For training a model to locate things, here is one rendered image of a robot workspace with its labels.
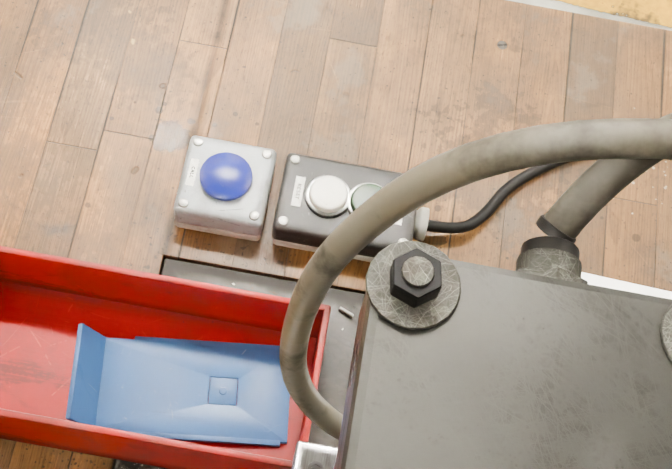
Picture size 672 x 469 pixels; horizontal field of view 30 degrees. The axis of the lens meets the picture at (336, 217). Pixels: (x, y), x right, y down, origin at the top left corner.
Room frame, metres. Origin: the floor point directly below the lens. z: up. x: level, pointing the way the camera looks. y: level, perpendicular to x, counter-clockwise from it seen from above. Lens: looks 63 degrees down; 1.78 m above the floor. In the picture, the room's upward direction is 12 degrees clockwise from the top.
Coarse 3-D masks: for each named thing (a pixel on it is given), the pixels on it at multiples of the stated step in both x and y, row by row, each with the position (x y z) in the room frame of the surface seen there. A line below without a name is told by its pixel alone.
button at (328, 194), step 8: (328, 176) 0.46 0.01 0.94; (312, 184) 0.45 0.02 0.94; (320, 184) 0.45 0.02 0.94; (328, 184) 0.45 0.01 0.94; (336, 184) 0.45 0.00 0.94; (344, 184) 0.46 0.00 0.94; (312, 192) 0.44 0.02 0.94; (320, 192) 0.44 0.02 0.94; (328, 192) 0.45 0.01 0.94; (336, 192) 0.45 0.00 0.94; (344, 192) 0.45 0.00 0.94; (312, 200) 0.44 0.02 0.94; (320, 200) 0.44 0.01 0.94; (328, 200) 0.44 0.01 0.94; (336, 200) 0.44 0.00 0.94; (344, 200) 0.44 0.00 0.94; (320, 208) 0.43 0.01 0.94; (328, 208) 0.43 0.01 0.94; (336, 208) 0.43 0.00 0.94
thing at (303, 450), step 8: (296, 448) 0.19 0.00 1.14; (304, 448) 0.19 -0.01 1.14; (312, 448) 0.19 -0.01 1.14; (320, 448) 0.19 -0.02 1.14; (328, 448) 0.19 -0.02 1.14; (336, 448) 0.19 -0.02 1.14; (296, 456) 0.18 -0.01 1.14; (304, 456) 0.18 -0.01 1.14; (312, 456) 0.18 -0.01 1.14; (320, 456) 0.19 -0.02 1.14; (328, 456) 0.19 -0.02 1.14; (296, 464) 0.18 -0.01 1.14; (304, 464) 0.18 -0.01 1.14; (312, 464) 0.18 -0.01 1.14; (320, 464) 0.18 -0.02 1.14; (328, 464) 0.18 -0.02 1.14
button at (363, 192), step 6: (360, 186) 0.46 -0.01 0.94; (366, 186) 0.46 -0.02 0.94; (372, 186) 0.46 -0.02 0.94; (378, 186) 0.46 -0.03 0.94; (354, 192) 0.45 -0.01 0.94; (360, 192) 0.45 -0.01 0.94; (366, 192) 0.45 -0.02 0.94; (372, 192) 0.45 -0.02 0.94; (354, 198) 0.45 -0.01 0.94; (360, 198) 0.45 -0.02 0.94; (366, 198) 0.45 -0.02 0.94; (354, 204) 0.44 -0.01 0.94; (360, 204) 0.44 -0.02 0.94; (354, 210) 0.44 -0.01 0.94
